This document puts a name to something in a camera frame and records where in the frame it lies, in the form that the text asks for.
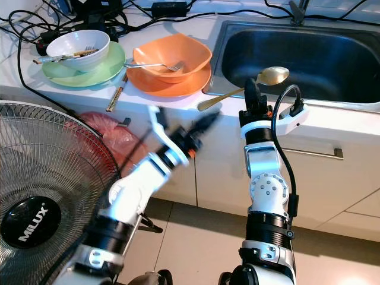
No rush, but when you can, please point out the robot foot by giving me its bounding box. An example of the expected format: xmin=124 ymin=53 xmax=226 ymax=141
xmin=216 ymin=271 xmax=245 ymax=285
xmin=123 ymin=270 xmax=174 ymax=285

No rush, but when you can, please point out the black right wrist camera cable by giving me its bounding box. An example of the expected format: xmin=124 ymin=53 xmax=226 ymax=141
xmin=271 ymin=84 xmax=301 ymax=221

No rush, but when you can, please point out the orange plastic plate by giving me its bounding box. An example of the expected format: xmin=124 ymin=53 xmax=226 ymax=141
xmin=125 ymin=62 xmax=212 ymax=98

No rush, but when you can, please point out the brown patterned chopstick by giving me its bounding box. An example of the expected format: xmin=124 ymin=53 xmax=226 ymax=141
xmin=108 ymin=72 xmax=131 ymax=113
xmin=106 ymin=72 xmax=127 ymax=113

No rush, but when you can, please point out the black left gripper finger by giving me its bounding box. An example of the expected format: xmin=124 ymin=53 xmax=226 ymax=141
xmin=190 ymin=112 xmax=219 ymax=136

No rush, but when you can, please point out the stainless steel sink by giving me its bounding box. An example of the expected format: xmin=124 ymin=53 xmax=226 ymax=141
xmin=204 ymin=20 xmax=380 ymax=112

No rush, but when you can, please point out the black power adapter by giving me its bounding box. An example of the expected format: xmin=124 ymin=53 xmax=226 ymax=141
xmin=150 ymin=1 xmax=189 ymax=18

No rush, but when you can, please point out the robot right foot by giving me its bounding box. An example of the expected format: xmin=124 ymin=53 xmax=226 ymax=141
xmin=216 ymin=271 xmax=245 ymax=285

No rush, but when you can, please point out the white ceramic bowl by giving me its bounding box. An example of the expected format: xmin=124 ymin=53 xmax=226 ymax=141
xmin=46 ymin=30 xmax=112 ymax=74

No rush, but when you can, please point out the metal cabinet handle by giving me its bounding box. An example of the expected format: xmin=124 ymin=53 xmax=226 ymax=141
xmin=281 ymin=146 xmax=344 ymax=161

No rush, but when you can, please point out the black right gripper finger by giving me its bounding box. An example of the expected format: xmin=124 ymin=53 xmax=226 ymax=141
xmin=243 ymin=78 xmax=264 ymax=112

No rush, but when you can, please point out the orange plastic bowl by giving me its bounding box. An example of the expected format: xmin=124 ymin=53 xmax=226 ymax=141
xmin=132 ymin=33 xmax=214 ymax=84

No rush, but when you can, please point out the light green plate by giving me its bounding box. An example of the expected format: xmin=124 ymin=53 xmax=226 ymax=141
xmin=41 ymin=42 xmax=126 ymax=89

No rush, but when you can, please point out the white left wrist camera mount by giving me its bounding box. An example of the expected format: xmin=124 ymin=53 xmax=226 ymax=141
xmin=147 ymin=105 xmax=192 ymax=169

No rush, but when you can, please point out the pale wooden chopstick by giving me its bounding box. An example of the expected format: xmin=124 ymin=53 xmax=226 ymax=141
xmin=40 ymin=51 xmax=99 ymax=65
xmin=37 ymin=50 xmax=99 ymax=64

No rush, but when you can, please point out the grey standing fan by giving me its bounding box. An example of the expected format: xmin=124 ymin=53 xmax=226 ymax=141
xmin=0 ymin=100 xmax=162 ymax=285

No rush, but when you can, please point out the black power strip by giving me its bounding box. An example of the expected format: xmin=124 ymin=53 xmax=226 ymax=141
xmin=37 ymin=30 xmax=61 ymax=56

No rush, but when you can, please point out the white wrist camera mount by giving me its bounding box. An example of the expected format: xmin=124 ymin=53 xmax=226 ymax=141
xmin=237 ymin=101 xmax=310 ymax=139
xmin=147 ymin=105 xmax=192 ymax=169

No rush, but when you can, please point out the black hanging power cable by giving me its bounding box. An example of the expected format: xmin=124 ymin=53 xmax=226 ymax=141
xmin=19 ymin=25 xmax=78 ymax=115

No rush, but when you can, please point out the white kitchen cabinet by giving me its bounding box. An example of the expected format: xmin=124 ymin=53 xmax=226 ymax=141
xmin=142 ymin=113 xmax=380 ymax=241

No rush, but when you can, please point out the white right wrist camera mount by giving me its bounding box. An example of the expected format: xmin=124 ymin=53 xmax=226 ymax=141
xmin=237 ymin=101 xmax=310 ymax=139

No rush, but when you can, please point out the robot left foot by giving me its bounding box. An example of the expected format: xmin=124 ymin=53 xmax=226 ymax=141
xmin=123 ymin=270 xmax=174 ymax=285

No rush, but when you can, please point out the gold metal spoon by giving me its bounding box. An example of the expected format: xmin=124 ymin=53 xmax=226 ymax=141
xmin=197 ymin=66 xmax=291 ymax=112

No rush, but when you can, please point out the black electronics box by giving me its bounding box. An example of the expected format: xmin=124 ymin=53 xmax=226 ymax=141
xmin=68 ymin=0 xmax=121 ymax=28

